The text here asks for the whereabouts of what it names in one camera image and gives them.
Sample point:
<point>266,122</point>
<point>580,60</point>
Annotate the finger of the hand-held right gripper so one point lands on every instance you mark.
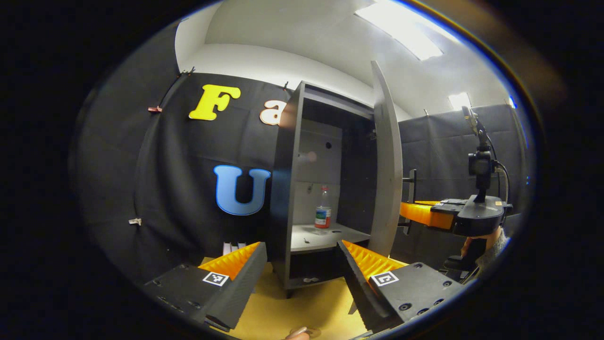
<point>424,215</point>
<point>427,202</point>

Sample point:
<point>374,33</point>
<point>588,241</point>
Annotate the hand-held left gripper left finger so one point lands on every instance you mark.
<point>240,293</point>

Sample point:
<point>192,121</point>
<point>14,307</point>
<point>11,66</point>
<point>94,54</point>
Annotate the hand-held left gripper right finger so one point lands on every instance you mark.
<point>358,288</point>

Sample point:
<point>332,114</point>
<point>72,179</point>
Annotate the beige cabinet door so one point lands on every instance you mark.
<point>387,165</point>

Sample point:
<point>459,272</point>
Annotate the dark grey cabinet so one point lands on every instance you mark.
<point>283,189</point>

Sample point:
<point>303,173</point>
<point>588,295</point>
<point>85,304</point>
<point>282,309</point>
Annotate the small ceiling light panel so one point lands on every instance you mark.
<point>459,101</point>

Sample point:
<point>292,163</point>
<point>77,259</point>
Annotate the white clip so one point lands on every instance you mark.
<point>135,221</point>

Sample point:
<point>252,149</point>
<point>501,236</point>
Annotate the large ceiling light panel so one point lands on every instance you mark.
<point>406,28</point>

